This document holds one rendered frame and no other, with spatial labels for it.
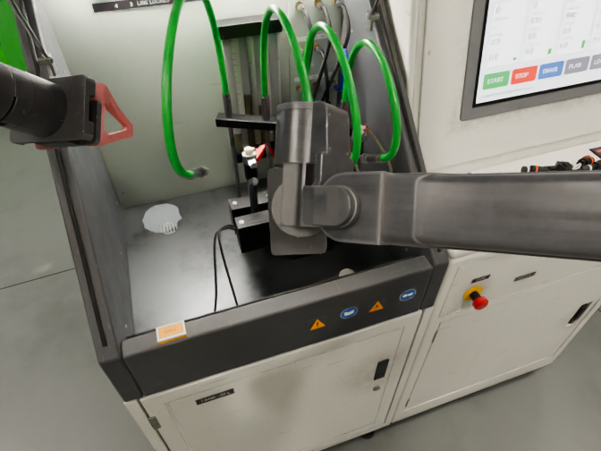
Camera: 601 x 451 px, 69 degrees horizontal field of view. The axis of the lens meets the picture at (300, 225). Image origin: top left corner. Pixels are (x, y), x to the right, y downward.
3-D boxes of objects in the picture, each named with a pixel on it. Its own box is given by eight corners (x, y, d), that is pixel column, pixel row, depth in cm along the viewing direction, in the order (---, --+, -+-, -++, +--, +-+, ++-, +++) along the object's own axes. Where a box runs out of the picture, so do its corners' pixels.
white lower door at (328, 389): (195, 496, 135) (137, 404, 87) (194, 488, 136) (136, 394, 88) (384, 425, 150) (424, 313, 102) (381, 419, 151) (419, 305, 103)
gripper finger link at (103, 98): (101, 106, 56) (35, 80, 47) (148, 102, 53) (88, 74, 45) (99, 159, 56) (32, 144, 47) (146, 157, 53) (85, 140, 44)
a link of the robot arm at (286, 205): (268, 236, 40) (331, 240, 40) (273, 160, 40) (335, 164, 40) (270, 234, 47) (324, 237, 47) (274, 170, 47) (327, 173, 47)
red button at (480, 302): (469, 315, 103) (476, 302, 99) (460, 302, 105) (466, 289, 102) (488, 309, 104) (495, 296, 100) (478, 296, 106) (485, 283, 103)
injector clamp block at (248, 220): (244, 273, 104) (238, 228, 94) (234, 243, 111) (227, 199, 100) (374, 239, 112) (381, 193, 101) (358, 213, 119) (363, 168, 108)
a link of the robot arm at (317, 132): (350, 229, 34) (402, 232, 40) (358, 79, 34) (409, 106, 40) (244, 223, 41) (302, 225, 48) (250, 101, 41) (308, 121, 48)
